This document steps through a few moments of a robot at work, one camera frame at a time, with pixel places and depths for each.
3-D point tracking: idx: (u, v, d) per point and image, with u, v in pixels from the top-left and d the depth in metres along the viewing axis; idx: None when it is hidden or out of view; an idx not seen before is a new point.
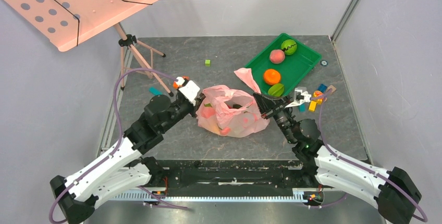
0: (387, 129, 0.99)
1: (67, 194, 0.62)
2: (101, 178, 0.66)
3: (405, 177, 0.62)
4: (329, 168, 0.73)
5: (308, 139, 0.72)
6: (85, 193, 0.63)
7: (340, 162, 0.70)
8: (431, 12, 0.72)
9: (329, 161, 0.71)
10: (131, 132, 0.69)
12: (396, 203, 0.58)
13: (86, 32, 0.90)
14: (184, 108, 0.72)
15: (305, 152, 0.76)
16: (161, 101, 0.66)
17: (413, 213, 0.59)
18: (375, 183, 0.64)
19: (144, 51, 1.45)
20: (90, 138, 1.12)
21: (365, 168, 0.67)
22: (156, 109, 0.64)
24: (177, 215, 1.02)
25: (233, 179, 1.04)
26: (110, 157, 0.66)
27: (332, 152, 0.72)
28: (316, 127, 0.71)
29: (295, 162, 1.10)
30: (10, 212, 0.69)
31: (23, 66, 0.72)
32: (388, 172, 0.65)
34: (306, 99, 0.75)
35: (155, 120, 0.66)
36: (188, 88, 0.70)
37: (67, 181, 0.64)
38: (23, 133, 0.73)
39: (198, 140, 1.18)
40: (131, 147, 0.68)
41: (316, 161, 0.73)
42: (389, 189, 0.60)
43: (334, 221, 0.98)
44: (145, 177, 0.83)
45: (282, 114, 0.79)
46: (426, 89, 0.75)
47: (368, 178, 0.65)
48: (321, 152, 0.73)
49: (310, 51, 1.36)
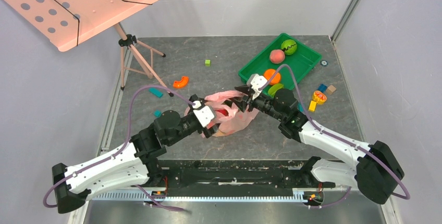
0: (387, 129, 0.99)
1: (64, 184, 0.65)
2: (99, 175, 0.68)
3: (386, 149, 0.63)
4: (314, 144, 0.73)
5: (285, 107, 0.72)
6: (80, 187, 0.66)
7: (322, 136, 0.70)
8: (431, 13, 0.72)
9: (311, 135, 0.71)
10: (137, 138, 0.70)
12: (373, 173, 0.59)
13: (86, 32, 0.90)
14: (193, 124, 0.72)
15: (289, 126, 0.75)
16: (171, 116, 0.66)
17: (392, 190, 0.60)
18: (354, 156, 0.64)
19: (144, 51, 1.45)
20: (89, 138, 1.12)
21: (346, 141, 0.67)
22: (164, 124, 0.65)
24: (177, 215, 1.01)
25: (233, 179, 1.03)
26: (112, 158, 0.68)
27: (316, 127, 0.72)
28: (290, 93, 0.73)
29: (295, 162, 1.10)
30: (10, 212, 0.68)
31: (23, 65, 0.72)
32: (369, 145, 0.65)
34: (258, 87, 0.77)
35: (162, 134, 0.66)
36: (203, 114, 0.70)
37: (68, 170, 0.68)
38: (23, 132, 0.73)
39: (198, 140, 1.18)
40: (134, 153, 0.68)
41: (301, 136, 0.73)
42: (367, 160, 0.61)
43: (334, 221, 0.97)
44: (143, 178, 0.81)
45: (259, 101, 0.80)
46: (427, 89, 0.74)
47: (348, 151, 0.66)
48: (305, 127, 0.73)
49: (310, 51, 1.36)
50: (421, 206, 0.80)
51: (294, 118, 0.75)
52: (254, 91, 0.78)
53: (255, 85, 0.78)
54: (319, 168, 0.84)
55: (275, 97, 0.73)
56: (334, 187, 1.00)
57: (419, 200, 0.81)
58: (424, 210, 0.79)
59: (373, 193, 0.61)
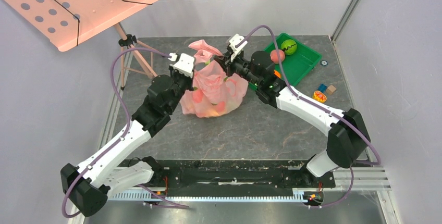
0: (386, 129, 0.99)
1: (81, 180, 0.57)
2: (115, 160, 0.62)
3: (358, 116, 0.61)
4: (289, 109, 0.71)
5: (262, 69, 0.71)
6: (100, 178, 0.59)
7: (299, 102, 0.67)
8: (431, 12, 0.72)
9: (289, 101, 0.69)
10: (138, 114, 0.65)
12: (344, 138, 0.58)
13: (86, 31, 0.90)
14: (183, 83, 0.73)
15: (266, 91, 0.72)
16: (163, 82, 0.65)
17: (358, 155, 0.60)
18: (327, 122, 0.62)
19: (144, 51, 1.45)
20: (90, 138, 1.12)
21: (321, 108, 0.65)
22: (159, 89, 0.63)
24: (177, 214, 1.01)
25: (233, 179, 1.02)
26: (122, 139, 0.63)
27: (293, 92, 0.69)
28: (269, 56, 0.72)
29: (295, 162, 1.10)
30: (11, 213, 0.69)
31: (23, 65, 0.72)
32: (342, 112, 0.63)
34: (234, 45, 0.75)
35: (160, 100, 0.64)
36: (183, 62, 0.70)
37: (80, 167, 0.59)
38: (23, 132, 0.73)
39: (198, 140, 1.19)
40: (142, 127, 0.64)
41: (277, 101, 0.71)
42: (341, 126, 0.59)
43: (334, 221, 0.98)
44: (149, 173, 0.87)
45: (237, 64, 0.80)
46: (426, 89, 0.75)
47: (322, 117, 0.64)
48: (282, 93, 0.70)
49: (310, 51, 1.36)
50: (421, 206, 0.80)
51: (272, 84, 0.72)
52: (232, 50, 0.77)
53: (233, 42, 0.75)
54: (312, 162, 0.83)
55: (253, 59, 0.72)
56: (335, 187, 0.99)
57: (418, 199, 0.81)
58: (423, 210, 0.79)
59: (340, 157, 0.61)
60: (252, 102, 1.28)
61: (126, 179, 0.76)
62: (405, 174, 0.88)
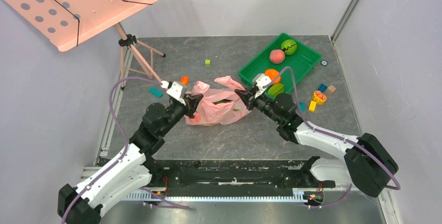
0: (387, 129, 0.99)
1: (79, 200, 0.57)
2: (113, 181, 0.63)
3: (375, 140, 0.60)
4: (309, 142, 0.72)
5: (284, 111, 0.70)
6: (97, 198, 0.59)
7: (315, 134, 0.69)
8: (431, 13, 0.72)
9: (305, 134, 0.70)
10: (135, 137, 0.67)
12: (361, 164, 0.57)
13: (86, 32, 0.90)
14: (180, 110, 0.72)
15: (286, 128, 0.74)
16: (157, 108, 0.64)
17: (388, 183, 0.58)
18: (343, 148, 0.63)
19: (144, 51, 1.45)
20: (90, 138, 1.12)
21: (335, 135, 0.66)
22: (154, 116, 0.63)
24: (178, 215, 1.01)
25: (233, 179, 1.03)
26: (120, 161, 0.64)
27: (308, 126, 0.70)
28: (291, 97, 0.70)
29: (295, 162, 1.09)
30: (11, 213, 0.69)
31: (23, 65, 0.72)
32: (357, 137, 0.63)
34: (261, 85, 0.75)
35: (154, 126, 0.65)
36: (173, 90, 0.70)
37: (77, 187, 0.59)
38: (23, 132, 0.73)
39: (198, 140, 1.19)
40: (138, 151, 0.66)
41: (297, 137, 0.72)
42: (356, 151, 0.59)
43: (334, 221, 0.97)
44: (146, 177, 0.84)
45: (260, 101, 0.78)
46: (426, 89, 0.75)
47: (338, 145, 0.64)
48: (300, 127, 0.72)
49: (310, 51, 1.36)
50: (421, 206, 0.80)
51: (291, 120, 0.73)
52: (257, 89, 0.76)
53: (259, 83, 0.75)
54: (317, 166, 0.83)
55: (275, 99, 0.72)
56: (335, 187, 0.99)
57: (419, 200, 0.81)
58: (424, 210, 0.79)
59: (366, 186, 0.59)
60: None
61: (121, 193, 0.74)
62: (405, 174, 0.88)
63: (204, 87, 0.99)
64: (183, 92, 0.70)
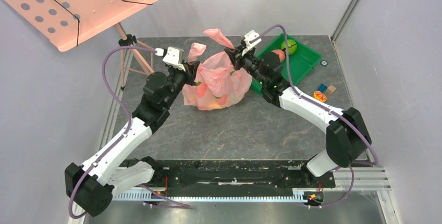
0: (387, 129, 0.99)
1: (87, 177, 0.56)
2: (119, 158, 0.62)
3: (358, 116, 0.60)
4: (292, 108, 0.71)
5: (269, 70, 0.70)
6: (106, 174, 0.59)
7: (301, 101, 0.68)
8: (431, 12, 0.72)
9: (291, 100, 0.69)
10: (138, 112, 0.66)
12: (342, 136, 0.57)
13: (86, 31, 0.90)
14: (180, 80, 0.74)
15: (271, 90, 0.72)
16: (158, 77, 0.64)
17: (357, 155, 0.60)
18: (326, 119, 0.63)
19: (144, 51, 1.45)
20: (90, 138, 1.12)
21: (321, 106, 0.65)
22: (156, 86, 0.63)
24: (178, 215, 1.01)
25: (233, 179, 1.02)
26: (125, 136, 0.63)
27: (295, 92, 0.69)
28: (278, 57, 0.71)
29: (294, 162, 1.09)
30: (11, 213, 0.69)
31: (23, 65, 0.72)
32: (342, 110, 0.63)
34: (249, 40, 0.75)
35: (157, 98, 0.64)
36: (170, 55, 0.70)
37: (84, 165, 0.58)
38: (23, 132, 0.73)
39: (198, 140, 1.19)
40: (143, 124, 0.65)
41: (280, 100, 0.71)
42: (338, 123, 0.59)
43: (335, 221, 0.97)
44: (149, 171, 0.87)
45: (247, 60, 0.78)
46: (426, 89, 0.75)
47: (321, 114, 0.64)
48: (285, 91, 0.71)
49: (310, 51, 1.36)
50: (421, 206, 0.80)
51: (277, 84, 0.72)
52: (245, 46, 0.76)
53: (247, 38, 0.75)
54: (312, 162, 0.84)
55: (261, 59, 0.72)
56: (334, 187, 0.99)
57: (418, 200, 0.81)
58: (424, 211, 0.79)
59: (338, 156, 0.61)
60: (252, 102, 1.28)
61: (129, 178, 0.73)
62: (406, 174, 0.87)
63: (201, 48, 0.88)
64: (180, 56, 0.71)
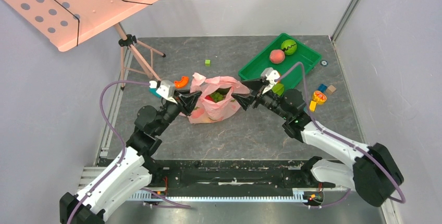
0: (387, 129, 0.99)
1: (82, 207, 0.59)
2: (112, 186, 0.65)
3: (385, 152, 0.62)
4: (316, 144, 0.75)
5: (293, 107, 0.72)
6: (99, 203, 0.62)
7: (324, 136, 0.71)
8: (431, 13, 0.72)
9: (313, 135, 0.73)
10: (132, 140, 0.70)
12: (369, 173, 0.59)
13: (86, 31, 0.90)
14: (174, 110, 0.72)
15: (293, 125, 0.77)
16: (148, 112, 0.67)
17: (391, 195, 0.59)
18: (352, 155, 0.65)
19: (144, 51, 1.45)
20: (90, 138, 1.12)
21: (345, 141, 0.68)
22: (145, 120, 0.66)
24: (178, 215, 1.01)
25: (233, 179, 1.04)
26: (118, 165, 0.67)
27: (318, 127, 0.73)
28: (299, 93, 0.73)
29: (294, 162, 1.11)
30: (11, 213, 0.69)
31: (23, 65, 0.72)
32: (368, 147, 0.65)
34: (273, 79, 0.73)
35: (147, 129, 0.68)
36: (161, 88, 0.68)
37: (79, 195, 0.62)
38: (23, 132, 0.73)
39: (198, 140, 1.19)
40: (136, 153, 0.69)
41: (303, 136, 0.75)
42: (364, 161, 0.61)
43: (335, 221, 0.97)
44: (147, 177, 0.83)
45: (267, 97, 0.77)
46: (426, 89, 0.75)
47: (346, 150, 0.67)
48: (307, 126, 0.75)
49: (310, 51, 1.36)
50: (421, 206, 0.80)
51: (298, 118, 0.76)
52: (267, 84, 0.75)
53: (269, 77, 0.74)
54: (318, 166, 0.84)
55: (284, 96, 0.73)
56: (334, 187, 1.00)
57: (419, 200, 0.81)
58: (424, 210, 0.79)
59: (368, 193, 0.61)
60: None
61: (122, 196, 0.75)
62: (405, 174, 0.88)
63: (201, 79, 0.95)
64: (171, 91, 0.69)
